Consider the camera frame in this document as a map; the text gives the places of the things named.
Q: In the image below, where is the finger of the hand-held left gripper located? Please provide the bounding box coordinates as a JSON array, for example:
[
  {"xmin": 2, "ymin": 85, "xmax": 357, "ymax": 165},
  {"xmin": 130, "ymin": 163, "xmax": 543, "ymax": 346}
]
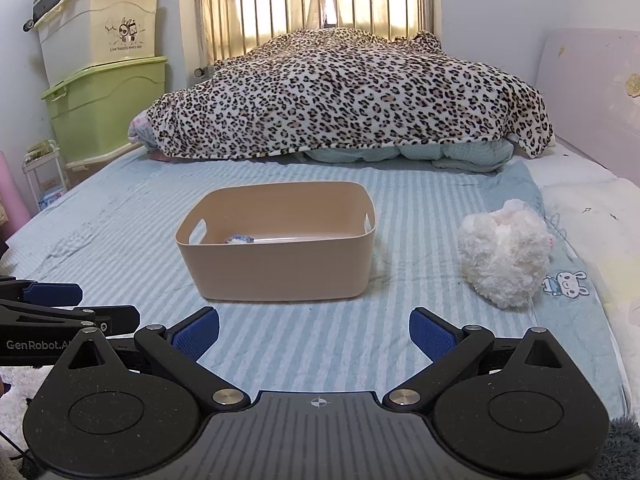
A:
[
  {"xmin": 0, "ymin": 276, "xmax": 83, "ymax": 307},
  {"xmin": 0, "ymin": 299, "xmax": 141, "ymax": 333}
]

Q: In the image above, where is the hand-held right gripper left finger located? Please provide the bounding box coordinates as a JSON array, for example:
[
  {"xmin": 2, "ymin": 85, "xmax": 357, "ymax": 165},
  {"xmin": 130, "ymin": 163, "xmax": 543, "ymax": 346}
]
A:
[{"xmin": 62, "ymin": 306, "xmax": 251, "ymax": 412}]

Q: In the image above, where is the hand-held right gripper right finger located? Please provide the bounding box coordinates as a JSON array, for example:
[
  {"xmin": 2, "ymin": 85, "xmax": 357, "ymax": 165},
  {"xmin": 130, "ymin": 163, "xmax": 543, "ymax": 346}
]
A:
[{"xmin": 382, "ymin": 307, "xmax": 576, "ymax": 411}]

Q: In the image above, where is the beige plastic storage bin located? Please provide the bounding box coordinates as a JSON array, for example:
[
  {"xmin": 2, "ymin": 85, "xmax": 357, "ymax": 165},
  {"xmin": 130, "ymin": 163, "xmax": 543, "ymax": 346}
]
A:
[{"xmin": 175, "ymin": 181, "xmax": 377, "ymax": 303}]

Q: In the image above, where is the white rectangular box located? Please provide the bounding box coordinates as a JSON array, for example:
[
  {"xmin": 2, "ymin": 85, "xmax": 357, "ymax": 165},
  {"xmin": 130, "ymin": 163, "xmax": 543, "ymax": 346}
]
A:
[{"xmin": 256, "ymin": 233, "xmax": 321, "ymax": 246}]

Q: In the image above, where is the white fluffy plush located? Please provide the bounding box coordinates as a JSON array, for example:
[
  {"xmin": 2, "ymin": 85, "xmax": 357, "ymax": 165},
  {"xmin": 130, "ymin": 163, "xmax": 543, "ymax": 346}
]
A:
[{"xmin": 0, "ymin": 365, "xmax": 51, "ymax": 480}]

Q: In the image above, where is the white plush toy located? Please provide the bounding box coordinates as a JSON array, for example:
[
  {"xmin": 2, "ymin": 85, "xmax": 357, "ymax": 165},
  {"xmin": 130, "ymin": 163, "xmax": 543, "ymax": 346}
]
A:
[{"xmin": 457, "ymin": 199, "xmax": 557, "ymax": 309}]

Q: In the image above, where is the pink foam board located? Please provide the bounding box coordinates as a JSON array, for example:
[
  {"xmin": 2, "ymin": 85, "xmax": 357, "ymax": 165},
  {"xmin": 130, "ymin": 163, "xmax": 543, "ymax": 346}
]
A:
[{"xmin": 0, "ymin": 152, "xmax": 32, "ymax": 233}]

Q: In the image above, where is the blue striped bed sheet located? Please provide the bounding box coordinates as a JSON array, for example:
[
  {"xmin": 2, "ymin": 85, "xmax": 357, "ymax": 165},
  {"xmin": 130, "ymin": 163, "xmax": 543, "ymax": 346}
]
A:
[{"xmin": 0, "ymin": 150, "xmax": 546, "ymax": 411}]

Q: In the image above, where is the white storage cart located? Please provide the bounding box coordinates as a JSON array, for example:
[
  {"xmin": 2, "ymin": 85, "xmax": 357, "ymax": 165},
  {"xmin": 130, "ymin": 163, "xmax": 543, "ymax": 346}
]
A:
[{"xmin": 21, "ymin": 139, "xmax": 68, "ymax": 213}]

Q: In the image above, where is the light blue rabbit print blanket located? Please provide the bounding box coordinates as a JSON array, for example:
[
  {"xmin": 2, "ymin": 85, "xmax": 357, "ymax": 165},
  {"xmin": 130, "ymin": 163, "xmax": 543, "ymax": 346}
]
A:
[{"xmin": 480, "ymin": 160, "xmax": 628, "ymax": 413}]

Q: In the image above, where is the teal quilt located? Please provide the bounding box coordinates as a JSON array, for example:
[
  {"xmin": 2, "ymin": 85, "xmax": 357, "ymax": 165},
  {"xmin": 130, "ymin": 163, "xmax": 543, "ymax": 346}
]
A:
[{"xmin": 300, "ymin": 140, "xmax": 516, "ymax": 175}]

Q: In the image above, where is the pink floral cloth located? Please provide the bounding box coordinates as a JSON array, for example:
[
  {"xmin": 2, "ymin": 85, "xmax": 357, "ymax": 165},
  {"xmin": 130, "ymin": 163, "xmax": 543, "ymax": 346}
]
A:
[{"xmin": 127, "ymin": 110, "xmax": 171, "ymax": 161}]

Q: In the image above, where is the green plastic storage box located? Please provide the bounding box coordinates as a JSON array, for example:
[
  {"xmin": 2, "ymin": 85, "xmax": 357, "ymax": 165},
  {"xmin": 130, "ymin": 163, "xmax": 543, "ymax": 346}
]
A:
[{"xmin": 41, "ymin": 56, "xmax": 168, "ymax": 171}]

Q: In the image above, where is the white quilt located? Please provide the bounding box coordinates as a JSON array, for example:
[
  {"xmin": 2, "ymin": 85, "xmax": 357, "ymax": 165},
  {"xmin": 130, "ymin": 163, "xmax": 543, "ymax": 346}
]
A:
[{"xmin": 530, "ymin": 135, "xmax": 640, "ymax": 321}]

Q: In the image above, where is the dark grey fuzzy cloth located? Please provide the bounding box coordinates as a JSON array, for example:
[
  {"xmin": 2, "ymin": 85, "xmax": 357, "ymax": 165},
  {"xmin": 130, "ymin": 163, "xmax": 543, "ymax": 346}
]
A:
[{"xmin": 606, "ymin": 415, "xmax": 640, "ymax": 480}]

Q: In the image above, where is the leopard print blanket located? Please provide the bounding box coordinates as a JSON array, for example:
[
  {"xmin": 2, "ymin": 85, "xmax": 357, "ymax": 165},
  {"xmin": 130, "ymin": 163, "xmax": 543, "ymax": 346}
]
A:
[{"xmin": 145, "ymin": 29, "xmax": 555, "ymax": 160}]

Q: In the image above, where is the cream plastic storage box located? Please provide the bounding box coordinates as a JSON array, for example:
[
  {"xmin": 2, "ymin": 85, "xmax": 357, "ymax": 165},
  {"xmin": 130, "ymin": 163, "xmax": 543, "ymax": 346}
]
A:
[{"xmin": 32, "ymin": 0, "xmax": 162, "ymax": 88}]

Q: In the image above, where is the pale pink headboard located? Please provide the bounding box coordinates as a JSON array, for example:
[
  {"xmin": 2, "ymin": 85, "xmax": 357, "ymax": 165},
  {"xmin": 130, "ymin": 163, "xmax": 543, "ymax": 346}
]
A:
[{"xmin": 532, "ymin": 27, "xmax": 640, "ymax": 186}]

